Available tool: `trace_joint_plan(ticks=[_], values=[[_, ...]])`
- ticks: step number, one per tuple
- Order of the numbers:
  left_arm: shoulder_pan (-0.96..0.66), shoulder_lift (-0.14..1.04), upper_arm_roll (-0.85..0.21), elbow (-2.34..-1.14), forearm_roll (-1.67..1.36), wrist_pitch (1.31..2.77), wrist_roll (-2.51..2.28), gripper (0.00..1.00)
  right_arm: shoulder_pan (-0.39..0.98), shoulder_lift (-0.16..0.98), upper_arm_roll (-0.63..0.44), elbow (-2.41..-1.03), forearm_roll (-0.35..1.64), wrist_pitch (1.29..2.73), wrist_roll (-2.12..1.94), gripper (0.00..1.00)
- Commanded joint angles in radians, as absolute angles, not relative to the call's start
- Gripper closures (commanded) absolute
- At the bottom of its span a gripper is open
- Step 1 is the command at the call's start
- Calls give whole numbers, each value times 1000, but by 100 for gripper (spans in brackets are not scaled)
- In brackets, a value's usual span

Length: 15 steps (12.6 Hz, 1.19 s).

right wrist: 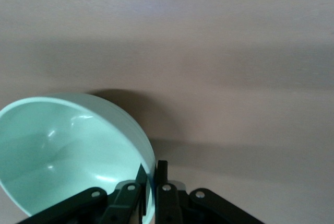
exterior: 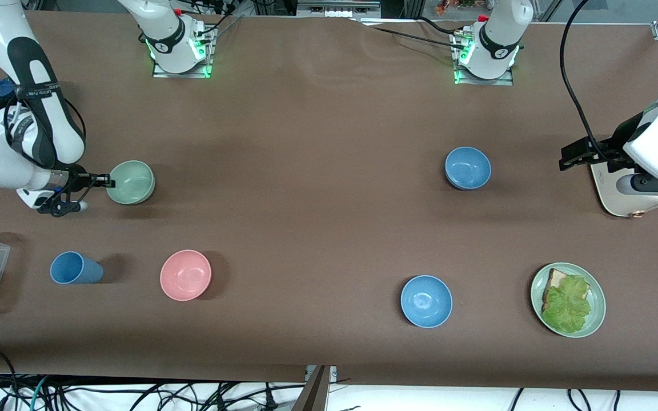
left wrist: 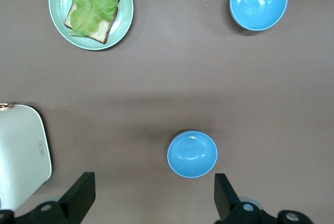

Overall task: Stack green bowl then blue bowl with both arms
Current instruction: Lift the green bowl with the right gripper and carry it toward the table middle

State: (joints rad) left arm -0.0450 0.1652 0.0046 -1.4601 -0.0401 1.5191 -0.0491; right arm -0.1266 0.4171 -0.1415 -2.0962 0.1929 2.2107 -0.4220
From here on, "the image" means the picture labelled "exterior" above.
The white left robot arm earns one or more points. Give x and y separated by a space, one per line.
497 40

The brown table cover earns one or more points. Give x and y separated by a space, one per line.
306 228

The bread slice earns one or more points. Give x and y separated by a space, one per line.
556 281

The pink bowl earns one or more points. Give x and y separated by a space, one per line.
185 275

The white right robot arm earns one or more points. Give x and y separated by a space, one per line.
37 114

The blue cup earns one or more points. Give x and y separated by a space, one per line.
80 269

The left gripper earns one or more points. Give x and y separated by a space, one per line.
616 142

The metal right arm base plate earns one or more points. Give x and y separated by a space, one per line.
192 71

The green bowl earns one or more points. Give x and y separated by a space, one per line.
133 181

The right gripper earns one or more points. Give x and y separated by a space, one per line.
79 180

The cream toaster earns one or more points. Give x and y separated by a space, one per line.
609 197

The blue bowl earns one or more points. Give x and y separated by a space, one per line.
426 301
468 168

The green lettuce leaf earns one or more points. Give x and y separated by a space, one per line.
568 305

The metal table bracket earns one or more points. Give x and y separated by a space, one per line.
316 388

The green plate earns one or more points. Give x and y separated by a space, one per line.
596 297

